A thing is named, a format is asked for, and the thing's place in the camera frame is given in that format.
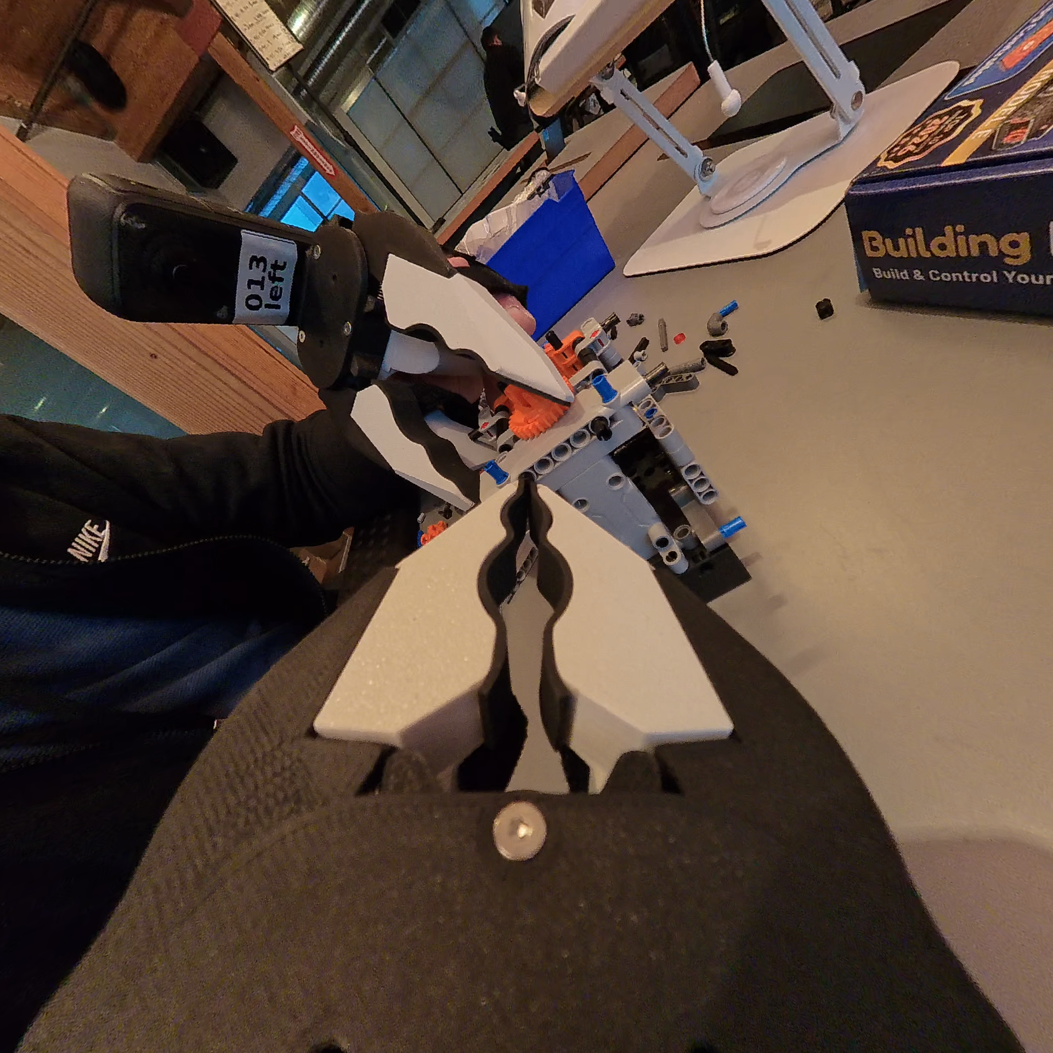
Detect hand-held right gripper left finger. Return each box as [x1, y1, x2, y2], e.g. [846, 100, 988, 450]
[310, 478, 524, 750]

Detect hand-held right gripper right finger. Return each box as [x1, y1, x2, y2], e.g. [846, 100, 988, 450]
[535, 478, 737, 753]

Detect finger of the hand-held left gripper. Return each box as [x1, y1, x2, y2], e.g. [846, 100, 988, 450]
[349, 379, 495, 514]
[379, 252, 579, 407]

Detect orange gear frame assembly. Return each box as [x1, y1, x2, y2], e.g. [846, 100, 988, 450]
[474, 313, 755, 600]

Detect person's left forearm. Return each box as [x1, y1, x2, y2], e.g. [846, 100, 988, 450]
[1, 409, 421, 577]

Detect person's left hand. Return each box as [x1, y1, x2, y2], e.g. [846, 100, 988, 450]
[425, 366, 498, 416]

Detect clear plastic bags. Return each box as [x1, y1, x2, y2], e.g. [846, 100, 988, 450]
[458, 201, 547, 261]

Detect blue plastic bin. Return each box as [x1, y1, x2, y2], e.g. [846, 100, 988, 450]
[484, 168, 616, 340]

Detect person's torso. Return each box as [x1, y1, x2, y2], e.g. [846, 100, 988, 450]
[1, 544, 355, 1021]

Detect white book stand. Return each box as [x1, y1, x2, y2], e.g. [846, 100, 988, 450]
[520, 1, 962, 279]

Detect blue robot kit box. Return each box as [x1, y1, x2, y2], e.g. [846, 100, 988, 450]
[845, 5, 1053, 320]

